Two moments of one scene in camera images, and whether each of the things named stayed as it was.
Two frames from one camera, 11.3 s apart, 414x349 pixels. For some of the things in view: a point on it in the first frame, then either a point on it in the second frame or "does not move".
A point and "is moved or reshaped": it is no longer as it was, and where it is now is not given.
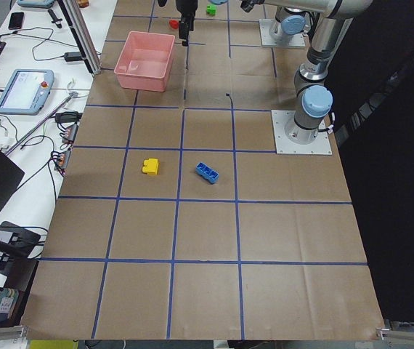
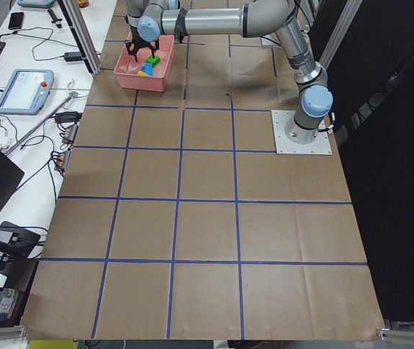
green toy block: (210, 9) is moved or reshaped
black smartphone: (16, 20) does not move
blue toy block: (206, 173) → (148, 68)
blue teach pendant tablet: (27, 91) does not move
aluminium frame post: (81, 27) does not move
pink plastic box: (143, 62) does not move
